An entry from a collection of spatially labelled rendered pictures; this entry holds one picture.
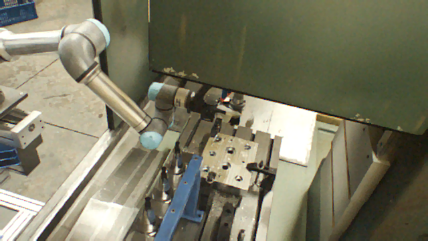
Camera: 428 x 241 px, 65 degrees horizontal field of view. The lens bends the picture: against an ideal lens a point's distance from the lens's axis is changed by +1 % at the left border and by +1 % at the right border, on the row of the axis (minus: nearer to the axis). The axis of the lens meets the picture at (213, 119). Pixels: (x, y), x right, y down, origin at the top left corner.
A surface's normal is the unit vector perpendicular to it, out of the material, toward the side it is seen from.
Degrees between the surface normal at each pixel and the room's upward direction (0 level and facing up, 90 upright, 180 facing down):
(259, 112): 24
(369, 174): 90
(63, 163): 0
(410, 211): 90
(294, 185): 0
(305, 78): 90
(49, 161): 0
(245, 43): 90
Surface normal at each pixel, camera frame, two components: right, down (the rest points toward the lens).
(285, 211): 0.11, -0.76
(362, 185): -0.26, 0.59
